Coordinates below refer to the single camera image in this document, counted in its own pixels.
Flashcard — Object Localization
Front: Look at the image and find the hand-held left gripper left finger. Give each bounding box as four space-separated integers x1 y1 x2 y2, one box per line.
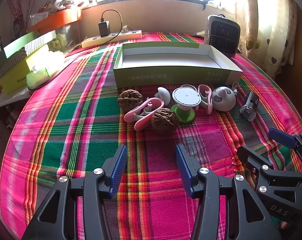
21 144 128 240

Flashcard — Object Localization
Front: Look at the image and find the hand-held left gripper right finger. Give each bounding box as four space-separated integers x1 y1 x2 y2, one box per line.
175 144 283 240

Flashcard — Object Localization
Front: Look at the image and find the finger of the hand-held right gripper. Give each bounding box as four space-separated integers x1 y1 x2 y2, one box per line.
237 145 275 193
268 128 302 165

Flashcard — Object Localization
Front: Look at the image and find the black clear-capped gadget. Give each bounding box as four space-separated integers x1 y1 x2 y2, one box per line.
239 91 260 122

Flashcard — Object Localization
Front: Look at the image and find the pink plastic clip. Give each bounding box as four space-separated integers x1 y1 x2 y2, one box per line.
197 84 213 114
124 98 166 131

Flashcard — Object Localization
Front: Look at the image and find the brown walnut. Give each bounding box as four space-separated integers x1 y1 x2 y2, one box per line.
151 108 180 133
117 90 143 112

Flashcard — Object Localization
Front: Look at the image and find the white round panda gadget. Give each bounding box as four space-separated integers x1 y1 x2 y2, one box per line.
212 81 240 112

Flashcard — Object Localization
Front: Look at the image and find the green spool with white top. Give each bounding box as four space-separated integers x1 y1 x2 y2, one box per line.
171 87 201 123

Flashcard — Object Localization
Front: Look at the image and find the grey mushroom-shaped knob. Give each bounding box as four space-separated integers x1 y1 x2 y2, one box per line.
155 87 170 107

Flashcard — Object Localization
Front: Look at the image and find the green cardboard box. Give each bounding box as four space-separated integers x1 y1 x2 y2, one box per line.
113 42 243 88

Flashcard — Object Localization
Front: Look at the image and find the plaid tablecloth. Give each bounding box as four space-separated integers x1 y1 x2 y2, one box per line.
0 32 302 240

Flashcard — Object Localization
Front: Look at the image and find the heart-print curtain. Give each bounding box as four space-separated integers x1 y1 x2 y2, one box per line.
235 0 298 78

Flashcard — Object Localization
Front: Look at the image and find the small grey heater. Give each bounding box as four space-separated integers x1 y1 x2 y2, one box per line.
203 14 241 58

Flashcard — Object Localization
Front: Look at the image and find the beige power strip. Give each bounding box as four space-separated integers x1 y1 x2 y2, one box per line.
81 30 143 49

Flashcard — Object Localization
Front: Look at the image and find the yellow-green box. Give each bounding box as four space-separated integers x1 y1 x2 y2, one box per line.
0 47 65 94

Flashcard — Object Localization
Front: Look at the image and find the black charger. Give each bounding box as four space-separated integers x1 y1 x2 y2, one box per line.
98 21 110 37

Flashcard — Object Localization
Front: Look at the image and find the green and white box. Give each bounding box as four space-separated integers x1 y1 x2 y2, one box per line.
3 31 56 58

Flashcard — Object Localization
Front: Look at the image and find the black charger cable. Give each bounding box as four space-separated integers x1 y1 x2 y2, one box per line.
101 10 123 40

